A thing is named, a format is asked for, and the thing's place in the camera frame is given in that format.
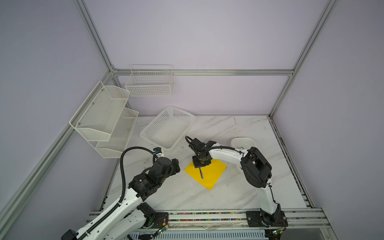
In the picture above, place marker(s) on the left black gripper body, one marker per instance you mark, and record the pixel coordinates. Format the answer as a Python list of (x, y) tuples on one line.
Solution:
[(173, 168)]

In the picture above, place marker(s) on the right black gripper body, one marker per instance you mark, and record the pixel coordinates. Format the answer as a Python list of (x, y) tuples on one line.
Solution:
[(198, 162)]

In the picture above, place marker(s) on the silver metal fork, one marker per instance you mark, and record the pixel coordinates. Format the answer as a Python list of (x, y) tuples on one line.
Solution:
[(201, 173)]

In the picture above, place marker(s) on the white rectangular plastic tray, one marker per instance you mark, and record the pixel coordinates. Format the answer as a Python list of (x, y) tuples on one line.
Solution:
[(242, 145)]

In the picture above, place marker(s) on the white perforated plastic basket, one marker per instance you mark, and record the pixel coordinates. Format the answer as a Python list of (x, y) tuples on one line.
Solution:
[(168, 128)]

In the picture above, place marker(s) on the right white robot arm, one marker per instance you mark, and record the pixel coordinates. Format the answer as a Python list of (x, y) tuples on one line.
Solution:
[(258, 173)]

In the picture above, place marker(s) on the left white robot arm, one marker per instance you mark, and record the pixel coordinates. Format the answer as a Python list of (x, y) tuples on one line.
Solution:
[(130, 211)]

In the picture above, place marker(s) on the white two-tier mesh shelf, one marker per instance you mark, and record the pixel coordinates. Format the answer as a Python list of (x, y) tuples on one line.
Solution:
[(105, 121)]

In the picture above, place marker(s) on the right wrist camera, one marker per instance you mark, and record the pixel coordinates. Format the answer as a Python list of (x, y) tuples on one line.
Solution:
[(195, 144)]

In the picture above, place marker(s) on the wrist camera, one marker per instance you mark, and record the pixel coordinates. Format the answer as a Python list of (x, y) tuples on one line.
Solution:
[(195, 144), (158, 153)]

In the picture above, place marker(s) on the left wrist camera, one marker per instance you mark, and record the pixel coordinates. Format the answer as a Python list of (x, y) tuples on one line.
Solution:
[(158, 153)]

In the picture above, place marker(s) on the white wire wall basket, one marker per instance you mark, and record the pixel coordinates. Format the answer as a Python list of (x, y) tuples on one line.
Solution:
[(150, 81)]

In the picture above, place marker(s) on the aluminium front mounting rail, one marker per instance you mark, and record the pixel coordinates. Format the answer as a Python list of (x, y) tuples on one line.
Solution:
[(211, 225)]

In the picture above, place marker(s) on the aluminium cage frame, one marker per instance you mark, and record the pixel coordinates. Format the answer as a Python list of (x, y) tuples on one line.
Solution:
[(22, 197)]

